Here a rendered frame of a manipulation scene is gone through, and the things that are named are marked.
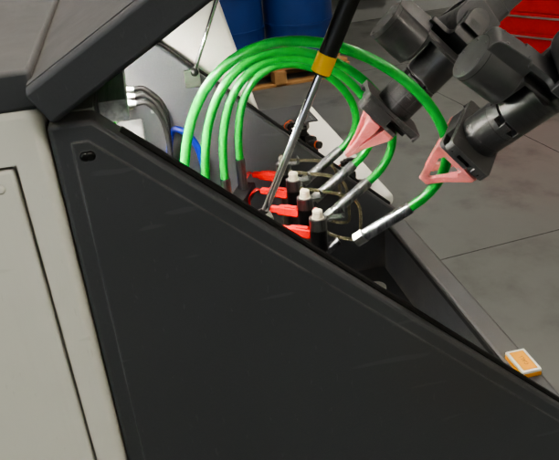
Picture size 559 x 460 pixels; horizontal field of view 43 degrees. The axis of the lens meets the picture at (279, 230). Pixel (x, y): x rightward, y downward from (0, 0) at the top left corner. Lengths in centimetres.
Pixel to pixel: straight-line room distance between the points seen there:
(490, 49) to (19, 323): 57
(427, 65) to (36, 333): 62
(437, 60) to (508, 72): 19
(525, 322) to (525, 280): 31
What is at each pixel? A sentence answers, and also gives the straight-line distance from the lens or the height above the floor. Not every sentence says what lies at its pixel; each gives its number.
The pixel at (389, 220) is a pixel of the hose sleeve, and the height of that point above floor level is 118.
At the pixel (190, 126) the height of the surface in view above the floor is 132.
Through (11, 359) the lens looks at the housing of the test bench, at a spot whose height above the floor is 122.
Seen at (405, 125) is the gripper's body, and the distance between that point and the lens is 103.
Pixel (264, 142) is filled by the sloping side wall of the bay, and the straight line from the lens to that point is 137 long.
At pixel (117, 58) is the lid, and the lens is 60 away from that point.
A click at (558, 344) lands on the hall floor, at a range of 278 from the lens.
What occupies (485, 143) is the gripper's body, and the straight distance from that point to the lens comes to 90.
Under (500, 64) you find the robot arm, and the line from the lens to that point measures 84.
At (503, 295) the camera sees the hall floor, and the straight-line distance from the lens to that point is 302.
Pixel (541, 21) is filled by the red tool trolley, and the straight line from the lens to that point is 530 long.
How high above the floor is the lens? 163
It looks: 28 degrees down
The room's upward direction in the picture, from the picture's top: 5 degrees counter-clockwise
